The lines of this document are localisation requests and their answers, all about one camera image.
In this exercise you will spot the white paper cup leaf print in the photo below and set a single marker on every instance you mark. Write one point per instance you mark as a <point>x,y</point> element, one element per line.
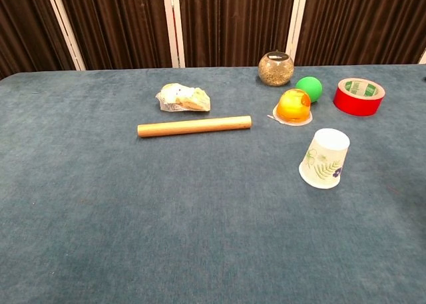
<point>324,159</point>

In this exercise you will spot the orange jelly cup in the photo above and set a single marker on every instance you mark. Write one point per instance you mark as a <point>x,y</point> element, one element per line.
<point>293,107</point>

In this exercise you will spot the wooden cylinder rod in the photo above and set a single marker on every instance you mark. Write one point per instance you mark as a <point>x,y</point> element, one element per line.
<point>194,126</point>

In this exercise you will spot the crumpled plastic wrapper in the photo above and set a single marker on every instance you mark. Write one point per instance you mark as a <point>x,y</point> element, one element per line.
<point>183,97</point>

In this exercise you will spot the blue table cloth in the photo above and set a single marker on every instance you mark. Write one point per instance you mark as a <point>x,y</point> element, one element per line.
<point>166,201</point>

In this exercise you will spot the round glass jar with grains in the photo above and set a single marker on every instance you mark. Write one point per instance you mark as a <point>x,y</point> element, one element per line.
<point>276,69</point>

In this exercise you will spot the green ball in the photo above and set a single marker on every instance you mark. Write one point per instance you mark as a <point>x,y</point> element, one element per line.
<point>310,88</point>

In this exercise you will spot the dark brown curtain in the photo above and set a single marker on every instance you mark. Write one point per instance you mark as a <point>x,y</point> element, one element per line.
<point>233,21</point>

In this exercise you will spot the red tape roll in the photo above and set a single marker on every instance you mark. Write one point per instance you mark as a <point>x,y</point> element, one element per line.
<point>358,97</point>

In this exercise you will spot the white frame post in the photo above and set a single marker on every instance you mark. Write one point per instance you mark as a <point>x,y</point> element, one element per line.
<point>423,57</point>
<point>173,26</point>
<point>65,26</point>
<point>296,19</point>

